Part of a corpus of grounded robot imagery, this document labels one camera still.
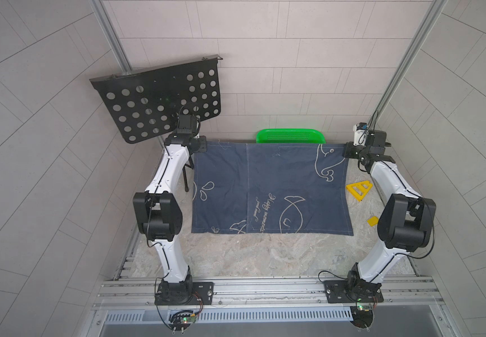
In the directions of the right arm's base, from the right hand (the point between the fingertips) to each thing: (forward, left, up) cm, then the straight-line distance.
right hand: (345, 140), depth 92 cm
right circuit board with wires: (-60, +10, -18) cm, 64 cm away
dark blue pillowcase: (-11, +34, -17) cm, 39 cm away
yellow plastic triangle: (-13, -8, -20) cm, 26 cm away
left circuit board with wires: (-58, +67, -16) cm, 90 cm away
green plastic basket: (+20, +19, -14) cm, 31 cm away
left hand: (+3, +64, +3) cm, 64 cm away
